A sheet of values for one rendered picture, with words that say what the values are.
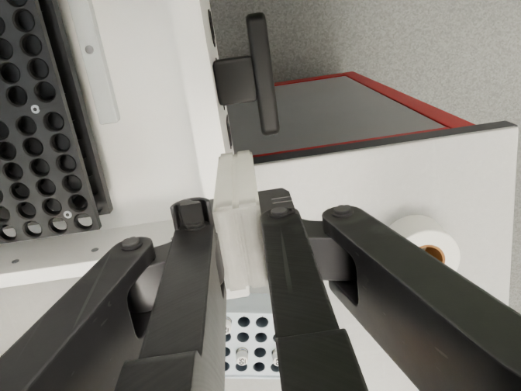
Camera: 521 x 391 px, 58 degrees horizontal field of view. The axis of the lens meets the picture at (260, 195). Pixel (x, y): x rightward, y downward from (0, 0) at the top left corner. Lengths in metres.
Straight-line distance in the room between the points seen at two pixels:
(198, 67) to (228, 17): 0.93
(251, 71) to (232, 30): 0.91
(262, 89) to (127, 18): 0.13
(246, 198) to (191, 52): 0.14
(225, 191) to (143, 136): 0.23
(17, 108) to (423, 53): 1.08
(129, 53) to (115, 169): 0.09
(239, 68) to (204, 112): 0.04
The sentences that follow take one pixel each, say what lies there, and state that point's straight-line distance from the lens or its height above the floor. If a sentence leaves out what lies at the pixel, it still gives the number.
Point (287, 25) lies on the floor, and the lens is 1.21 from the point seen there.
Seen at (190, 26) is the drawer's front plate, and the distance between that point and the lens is 0.28.
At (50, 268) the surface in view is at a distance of 0.38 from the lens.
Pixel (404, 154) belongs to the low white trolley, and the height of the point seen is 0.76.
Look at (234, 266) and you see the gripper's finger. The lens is 0.15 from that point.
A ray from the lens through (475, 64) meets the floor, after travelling 1.35.
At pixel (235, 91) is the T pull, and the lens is 0.30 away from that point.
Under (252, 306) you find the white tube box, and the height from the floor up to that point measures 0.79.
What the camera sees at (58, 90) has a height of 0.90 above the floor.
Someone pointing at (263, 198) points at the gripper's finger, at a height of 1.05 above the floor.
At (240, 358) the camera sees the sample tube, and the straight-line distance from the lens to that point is 0.51.
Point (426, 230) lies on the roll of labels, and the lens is 0.48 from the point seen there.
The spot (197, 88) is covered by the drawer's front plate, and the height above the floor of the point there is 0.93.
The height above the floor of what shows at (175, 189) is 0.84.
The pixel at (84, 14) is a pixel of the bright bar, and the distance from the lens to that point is 0.37.
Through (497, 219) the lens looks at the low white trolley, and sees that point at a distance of 0.56.
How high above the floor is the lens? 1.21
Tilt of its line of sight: 70 degrees down
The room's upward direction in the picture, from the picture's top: 173 degrees clockwise
